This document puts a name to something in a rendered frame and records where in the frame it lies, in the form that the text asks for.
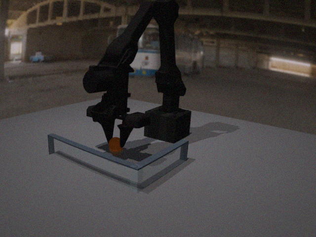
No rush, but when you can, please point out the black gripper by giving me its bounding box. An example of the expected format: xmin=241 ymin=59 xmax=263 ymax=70
xmin=86 ymin=90 xmax=151 ymax=148

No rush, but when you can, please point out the clear low l-shaped wall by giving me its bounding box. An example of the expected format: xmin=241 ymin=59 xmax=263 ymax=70
xmin=48 ymin=137 xmax=188 ymax=193

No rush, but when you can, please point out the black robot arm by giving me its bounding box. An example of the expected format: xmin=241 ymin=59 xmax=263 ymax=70
xmin=82 ymin=0 xmax=186 ymax=124

